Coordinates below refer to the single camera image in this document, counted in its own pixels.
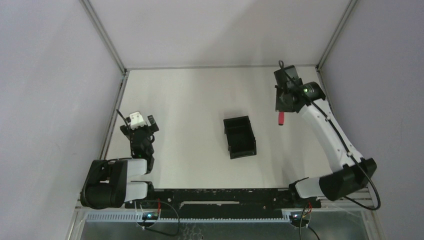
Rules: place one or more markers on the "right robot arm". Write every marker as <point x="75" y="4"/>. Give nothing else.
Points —
<point x="350" y="170"/>

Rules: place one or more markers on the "black plastic bin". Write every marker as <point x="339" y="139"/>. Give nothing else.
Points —
<point x="240" y="138"/>

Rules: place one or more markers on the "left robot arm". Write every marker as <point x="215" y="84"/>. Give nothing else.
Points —
<point x="110" y="183"/>

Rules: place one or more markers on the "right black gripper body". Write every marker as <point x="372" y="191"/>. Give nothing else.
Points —
<point x="280" y="105"/>

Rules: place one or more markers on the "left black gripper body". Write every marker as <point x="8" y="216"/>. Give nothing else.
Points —
<point x="139" y="131"/>

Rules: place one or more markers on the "red-handled screwdriver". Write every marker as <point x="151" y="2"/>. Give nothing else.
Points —
<point x="281" y="118"/>

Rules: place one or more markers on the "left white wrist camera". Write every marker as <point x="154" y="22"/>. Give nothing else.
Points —
<point x="136" y="120"/>

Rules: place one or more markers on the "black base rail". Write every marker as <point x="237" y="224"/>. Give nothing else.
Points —
<point x="222" y="204"/>

